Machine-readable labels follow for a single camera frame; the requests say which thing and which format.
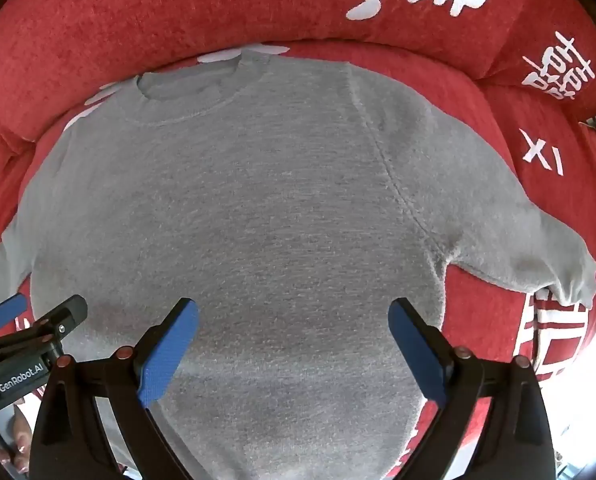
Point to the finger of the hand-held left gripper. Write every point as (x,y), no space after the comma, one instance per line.
(8,311)
(69,312)

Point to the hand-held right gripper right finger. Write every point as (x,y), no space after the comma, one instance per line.
(418,355)

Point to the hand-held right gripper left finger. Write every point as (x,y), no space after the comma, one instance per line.
(168,355)

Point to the grey sweater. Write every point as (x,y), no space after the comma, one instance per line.
(278,185)

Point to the person's left hand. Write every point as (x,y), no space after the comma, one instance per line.
(22,435)

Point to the red printed tablecloth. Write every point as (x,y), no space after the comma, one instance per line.
(128,10)

